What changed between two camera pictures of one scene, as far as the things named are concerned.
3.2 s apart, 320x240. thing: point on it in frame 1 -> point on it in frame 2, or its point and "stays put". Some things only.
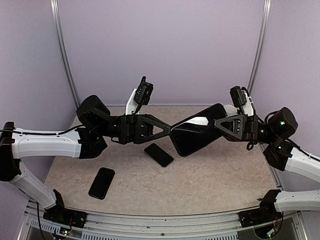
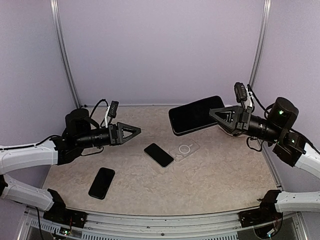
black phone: (102, 183) stays put
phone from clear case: (158, 155) stays put
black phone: (188, 138) -> (192, 116)
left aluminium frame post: (55, 8) stays put
